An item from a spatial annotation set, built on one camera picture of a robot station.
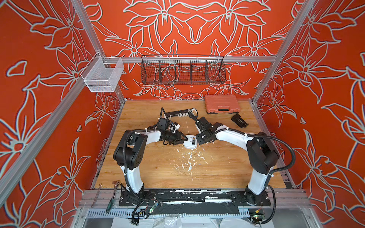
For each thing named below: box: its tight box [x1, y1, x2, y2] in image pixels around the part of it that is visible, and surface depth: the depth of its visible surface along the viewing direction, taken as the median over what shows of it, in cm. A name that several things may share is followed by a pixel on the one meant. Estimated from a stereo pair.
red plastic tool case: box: [204, 94, 241, 114], surface depth 113 cm
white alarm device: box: [183, 134, 198, 150], surface depth 92 cm
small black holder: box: [230, 114, 250, 129], surface depth 106 cm
